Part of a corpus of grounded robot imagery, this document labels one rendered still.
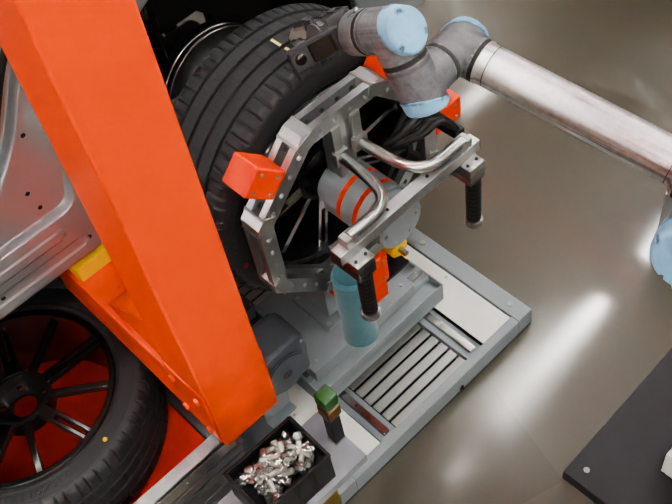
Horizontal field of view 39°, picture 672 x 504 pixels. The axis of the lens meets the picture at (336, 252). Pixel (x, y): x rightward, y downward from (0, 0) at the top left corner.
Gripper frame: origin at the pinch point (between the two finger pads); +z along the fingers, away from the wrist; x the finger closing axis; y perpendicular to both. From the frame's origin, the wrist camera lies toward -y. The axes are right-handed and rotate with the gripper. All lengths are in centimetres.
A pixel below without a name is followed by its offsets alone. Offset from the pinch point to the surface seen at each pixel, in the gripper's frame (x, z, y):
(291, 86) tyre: -6.8, -4.9, -7.2
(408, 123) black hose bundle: -25.0, -13.7, 10.1
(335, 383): -99, 37, -11
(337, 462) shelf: -89, -2, -36
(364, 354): -97, 37, 1
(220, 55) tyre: 2.4, 11.6, -10.7
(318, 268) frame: -55, 16, -10
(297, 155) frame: -18.5, -8.5, -14.6
